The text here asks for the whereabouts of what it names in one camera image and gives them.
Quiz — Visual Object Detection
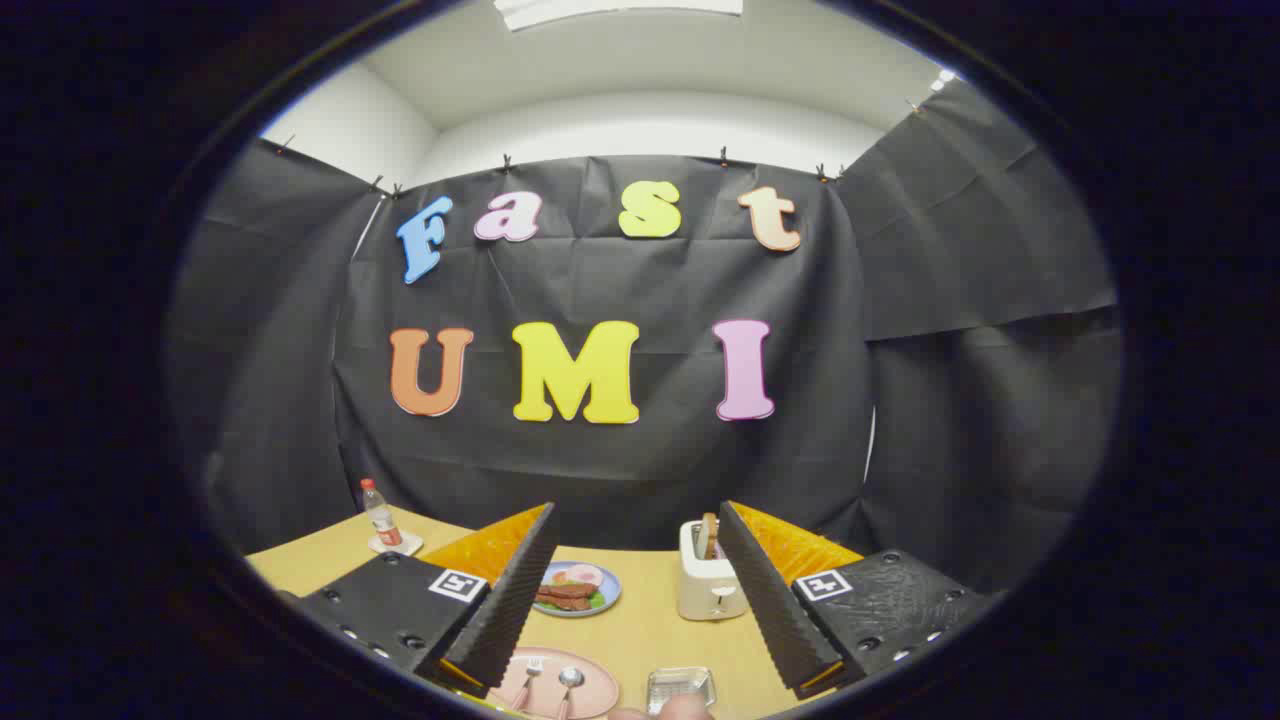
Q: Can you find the clear water bottle red label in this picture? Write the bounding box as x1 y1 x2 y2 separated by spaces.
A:
361 478 404 549

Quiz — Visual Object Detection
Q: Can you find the blue plate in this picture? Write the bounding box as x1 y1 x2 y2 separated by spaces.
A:
533 561 622 619

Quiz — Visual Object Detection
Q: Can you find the metal drainer basket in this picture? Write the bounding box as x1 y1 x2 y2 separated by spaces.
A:
646 667 717 716

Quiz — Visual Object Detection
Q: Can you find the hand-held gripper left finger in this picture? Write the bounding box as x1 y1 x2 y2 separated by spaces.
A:
275 502 558 699

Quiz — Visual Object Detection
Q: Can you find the pink plate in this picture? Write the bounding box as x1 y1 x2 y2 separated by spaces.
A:
488 647 621 720

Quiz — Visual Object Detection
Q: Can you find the black backdrop cloth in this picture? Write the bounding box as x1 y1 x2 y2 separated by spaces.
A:
165 78 1126 601

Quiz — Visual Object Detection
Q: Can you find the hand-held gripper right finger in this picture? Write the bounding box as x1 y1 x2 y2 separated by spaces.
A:
717 500 1006 701

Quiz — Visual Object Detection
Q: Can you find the white toaster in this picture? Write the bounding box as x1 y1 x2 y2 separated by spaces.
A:
677 519 749 622

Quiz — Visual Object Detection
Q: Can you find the ceiling light panel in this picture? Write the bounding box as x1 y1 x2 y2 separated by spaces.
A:
495 0 746 32

